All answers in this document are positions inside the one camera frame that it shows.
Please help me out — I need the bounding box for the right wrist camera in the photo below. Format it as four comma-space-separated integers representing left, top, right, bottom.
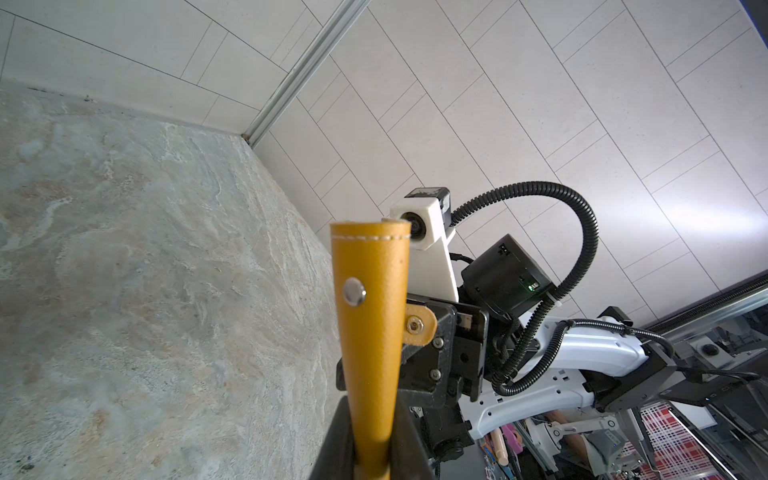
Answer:
390, 187, 459, 303

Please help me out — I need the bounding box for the right black corrugated cable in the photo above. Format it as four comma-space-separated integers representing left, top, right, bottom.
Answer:
449, 181, 601, 397

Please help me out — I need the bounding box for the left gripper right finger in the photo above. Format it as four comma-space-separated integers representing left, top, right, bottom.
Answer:
390, 405, 435, 480

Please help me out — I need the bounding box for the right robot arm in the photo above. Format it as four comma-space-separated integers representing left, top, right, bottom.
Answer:
398, 295, 757, 475

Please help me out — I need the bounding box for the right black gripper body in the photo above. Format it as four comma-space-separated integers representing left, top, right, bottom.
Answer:
396, 296, 489, 468

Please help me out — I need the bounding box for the yellow leather card holder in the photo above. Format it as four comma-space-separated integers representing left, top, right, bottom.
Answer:
330, 219, 411, 479

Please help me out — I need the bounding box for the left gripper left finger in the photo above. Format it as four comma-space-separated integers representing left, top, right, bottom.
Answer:
309, 396, 355, 480

